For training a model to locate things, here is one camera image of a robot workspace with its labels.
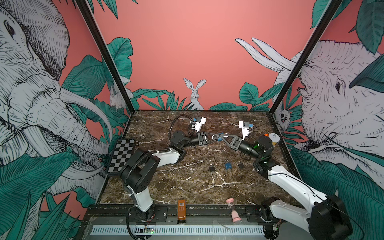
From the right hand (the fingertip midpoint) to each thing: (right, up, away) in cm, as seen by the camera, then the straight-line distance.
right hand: (220, 136), depth 68 cm
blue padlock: (0, -1, +2) cm, 2 cm away
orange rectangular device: (-19, -40, +2) cm, 44 cm away
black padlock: (-2, -22, +22) cm, 31 cm away
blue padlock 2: (+8, -20, +22) cm, 31 cm away
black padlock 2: (+17, -20, +24) cm, 35 cm away
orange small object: (+39, -2, +35) cm, 52 cm away
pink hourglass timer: (+8, -40, +4) cm, 40 cm away
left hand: (0, -1, 0) cm, 1 cm away
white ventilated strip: (-27, -45, +2) cm, 53 cm away
